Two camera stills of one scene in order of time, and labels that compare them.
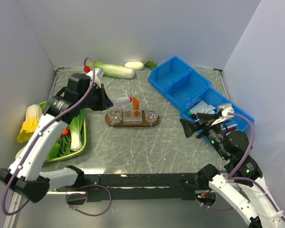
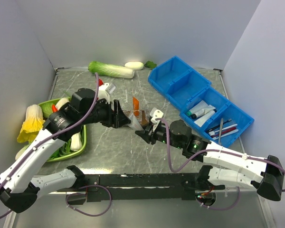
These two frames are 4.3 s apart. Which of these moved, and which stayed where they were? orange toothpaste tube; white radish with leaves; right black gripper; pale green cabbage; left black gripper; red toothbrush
Moved: left black gripper; right black gripper
Stayed: orange toothpaste tube; pale green cabbage; red toothbrush; white radish with leaves
